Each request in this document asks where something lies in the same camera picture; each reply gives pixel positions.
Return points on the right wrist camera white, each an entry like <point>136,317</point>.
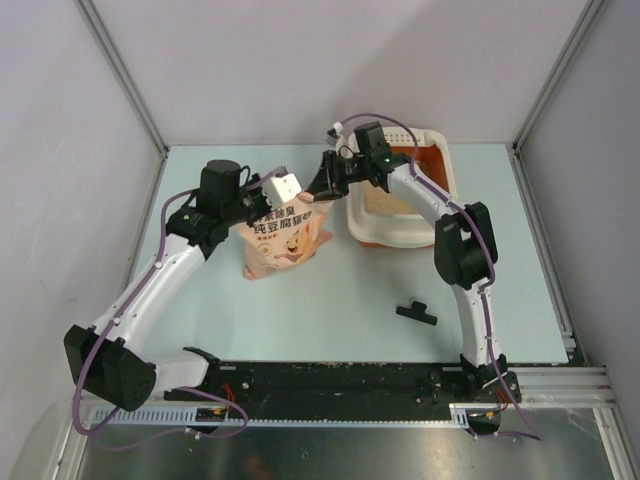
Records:
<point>334,135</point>

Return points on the black bag sealing clip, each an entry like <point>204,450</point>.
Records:
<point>417,311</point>

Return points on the aluminium frame rail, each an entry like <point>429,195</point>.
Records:
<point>560,385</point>

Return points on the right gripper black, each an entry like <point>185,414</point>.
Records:
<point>328,182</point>

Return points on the aluminium corner post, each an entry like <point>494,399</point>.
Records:
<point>580,33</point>
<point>115,61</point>

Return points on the pink cat litter bag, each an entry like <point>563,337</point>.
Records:
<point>286,237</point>

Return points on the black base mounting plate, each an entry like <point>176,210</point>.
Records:
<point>349,408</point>

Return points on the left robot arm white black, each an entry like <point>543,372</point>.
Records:
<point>106,359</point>

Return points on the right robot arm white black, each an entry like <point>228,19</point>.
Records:
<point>465,251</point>

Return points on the left aluminium corner post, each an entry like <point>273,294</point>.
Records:
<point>115,61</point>

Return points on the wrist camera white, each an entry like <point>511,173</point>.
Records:
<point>334,135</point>
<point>281,188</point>

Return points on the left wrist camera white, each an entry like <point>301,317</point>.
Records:
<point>281,188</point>

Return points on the right aluminium corner post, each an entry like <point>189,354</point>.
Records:
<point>580,33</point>

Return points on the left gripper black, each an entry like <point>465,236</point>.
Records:
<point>255,184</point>

